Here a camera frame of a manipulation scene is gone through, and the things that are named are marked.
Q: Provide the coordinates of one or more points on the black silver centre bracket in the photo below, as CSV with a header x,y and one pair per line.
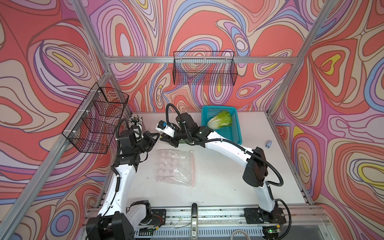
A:
x,y
194,222

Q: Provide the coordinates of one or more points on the black wire basket wall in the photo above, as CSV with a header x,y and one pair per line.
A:
x,y
204,68
92,128

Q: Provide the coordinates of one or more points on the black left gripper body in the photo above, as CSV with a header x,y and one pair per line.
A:
x,y
145,144

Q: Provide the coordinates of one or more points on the small grey blue object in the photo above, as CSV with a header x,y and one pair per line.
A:
x,y
268,144

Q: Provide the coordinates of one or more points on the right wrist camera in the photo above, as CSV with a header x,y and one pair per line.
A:
x,y
165,128

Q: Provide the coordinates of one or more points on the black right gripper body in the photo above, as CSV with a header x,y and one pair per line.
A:
x,y
179,135

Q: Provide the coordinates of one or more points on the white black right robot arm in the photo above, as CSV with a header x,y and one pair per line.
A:
x,y
258,172

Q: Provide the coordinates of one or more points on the aluminium front table rail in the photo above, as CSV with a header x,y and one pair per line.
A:
x,y
227,216

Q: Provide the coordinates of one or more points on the pink-zip clear zip-top bag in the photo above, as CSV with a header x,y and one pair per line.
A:
x,y
175,167

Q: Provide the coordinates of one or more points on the metal pen holder cup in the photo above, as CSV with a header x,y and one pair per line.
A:
x,y
136,120

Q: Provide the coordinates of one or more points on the black wire basket left wall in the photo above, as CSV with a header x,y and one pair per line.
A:
x,y
92,128

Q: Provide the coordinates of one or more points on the light green chinese cabbage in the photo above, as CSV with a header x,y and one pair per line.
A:
x,y
222,119

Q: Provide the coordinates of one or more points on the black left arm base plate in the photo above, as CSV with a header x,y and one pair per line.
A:
x,y
157,218

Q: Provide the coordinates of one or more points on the black wire basket back wall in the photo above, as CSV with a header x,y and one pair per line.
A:
x,y
204,68

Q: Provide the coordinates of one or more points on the teal plastic basket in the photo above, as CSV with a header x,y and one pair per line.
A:
x,y
233,132

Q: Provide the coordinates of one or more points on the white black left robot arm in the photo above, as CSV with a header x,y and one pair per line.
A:
x,y
117,219

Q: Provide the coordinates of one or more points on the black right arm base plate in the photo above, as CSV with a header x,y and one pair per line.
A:
x,y
259,216

